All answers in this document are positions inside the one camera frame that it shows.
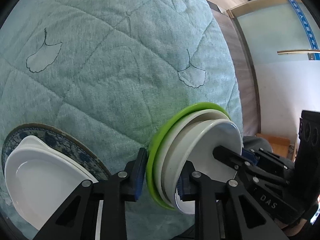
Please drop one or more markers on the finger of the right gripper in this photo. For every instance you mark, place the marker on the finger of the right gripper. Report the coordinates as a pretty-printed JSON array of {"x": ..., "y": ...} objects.
[
  {"x": 249, "y": 155},
  {"x": 228, "y": 157}
]

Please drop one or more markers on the white ceramic bowl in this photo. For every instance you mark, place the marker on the white ceramic bowl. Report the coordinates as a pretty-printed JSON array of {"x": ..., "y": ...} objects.
[
  {"x": 197, "y": 145},
  {"x": 172, "y": 138}
]

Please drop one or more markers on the gold door handle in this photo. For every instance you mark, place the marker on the gold door handle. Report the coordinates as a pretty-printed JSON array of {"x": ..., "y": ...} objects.
[{"x": 298, "y": 51}]

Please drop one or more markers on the blue floral patterned plate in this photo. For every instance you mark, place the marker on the blue floral patterned plate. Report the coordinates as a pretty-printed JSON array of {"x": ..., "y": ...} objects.
[{"x": 59, "y": 141}]

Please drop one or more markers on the light teal quilted tablecloth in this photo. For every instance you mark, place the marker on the light teal quilted tablecloth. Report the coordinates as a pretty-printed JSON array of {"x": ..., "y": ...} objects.
[{"x": 110, "y": 73}]

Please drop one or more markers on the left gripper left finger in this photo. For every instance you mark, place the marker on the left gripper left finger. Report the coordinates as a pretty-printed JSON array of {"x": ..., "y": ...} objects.
[{"x": 97, "y": 210}]

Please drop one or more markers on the person's right hand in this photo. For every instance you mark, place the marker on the person's right hand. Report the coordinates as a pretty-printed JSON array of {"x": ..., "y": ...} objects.
[{"x": 299, "y": 229}]

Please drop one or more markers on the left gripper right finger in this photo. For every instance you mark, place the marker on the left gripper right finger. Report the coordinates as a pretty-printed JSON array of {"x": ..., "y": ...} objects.
[{"x": 224, "y": 210}]

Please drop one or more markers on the green plastic bowl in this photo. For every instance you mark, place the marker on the green plastic bowl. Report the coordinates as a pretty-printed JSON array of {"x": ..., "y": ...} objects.
[{"x": 157, "y": 140}]

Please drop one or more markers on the white oval handled dish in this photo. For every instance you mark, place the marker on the white oval handled dish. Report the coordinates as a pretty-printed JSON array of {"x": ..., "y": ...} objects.
[{"x": 37, "y": 179}]

